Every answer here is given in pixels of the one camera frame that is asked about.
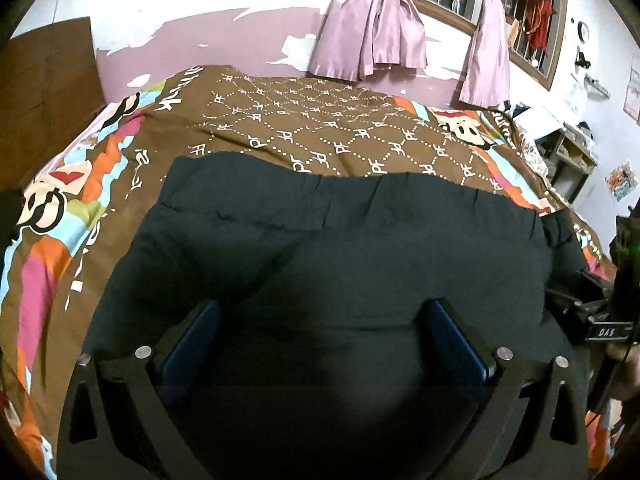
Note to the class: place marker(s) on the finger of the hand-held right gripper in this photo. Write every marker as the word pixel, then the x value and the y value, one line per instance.
pixel 575 300

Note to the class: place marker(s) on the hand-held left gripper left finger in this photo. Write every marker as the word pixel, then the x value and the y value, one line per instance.
pixel 192 347

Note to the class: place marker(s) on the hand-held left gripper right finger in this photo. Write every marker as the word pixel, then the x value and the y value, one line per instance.
pixel 452 347

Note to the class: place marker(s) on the dark green large garment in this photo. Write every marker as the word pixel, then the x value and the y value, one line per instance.
pixel 325 260

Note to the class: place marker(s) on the person's right hand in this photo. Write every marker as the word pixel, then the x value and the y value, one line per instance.
pixel 629 375

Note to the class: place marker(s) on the grey shelf unit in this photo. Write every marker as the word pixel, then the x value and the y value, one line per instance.
pixel 575 157

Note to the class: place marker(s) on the patterned cloth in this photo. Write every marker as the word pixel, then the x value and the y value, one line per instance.
pixel 534 157

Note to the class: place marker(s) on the white paper sheet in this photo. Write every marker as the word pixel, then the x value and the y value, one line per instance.
pixel 540 120

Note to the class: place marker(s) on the pink curtains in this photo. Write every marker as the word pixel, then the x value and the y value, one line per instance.
pixel 531 67

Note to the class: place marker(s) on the purple knotted curtain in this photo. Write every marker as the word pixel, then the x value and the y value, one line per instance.
pixel 370 35
pixel 487 60

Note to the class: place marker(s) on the brown printed blanket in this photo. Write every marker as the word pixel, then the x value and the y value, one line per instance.
pixel 300 110

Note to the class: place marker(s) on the red hanging cloth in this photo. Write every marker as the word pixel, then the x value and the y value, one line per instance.
pixel 540 25

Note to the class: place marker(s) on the brown wooden headboard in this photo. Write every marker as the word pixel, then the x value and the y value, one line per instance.
pixel 45 100

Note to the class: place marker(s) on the colourful wall poster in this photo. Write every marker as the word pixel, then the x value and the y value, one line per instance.
pixel 621 181

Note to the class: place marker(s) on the pink wall poster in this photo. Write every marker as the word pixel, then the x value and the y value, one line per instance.
pixel 632 95

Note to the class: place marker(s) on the metal wall rack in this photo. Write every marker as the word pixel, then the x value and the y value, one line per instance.
pixel 597 86

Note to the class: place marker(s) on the black wall hook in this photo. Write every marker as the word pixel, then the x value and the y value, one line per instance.
pixel 581 59

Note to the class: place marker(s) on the round wall clock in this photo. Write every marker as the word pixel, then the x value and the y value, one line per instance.
pixel 583 31

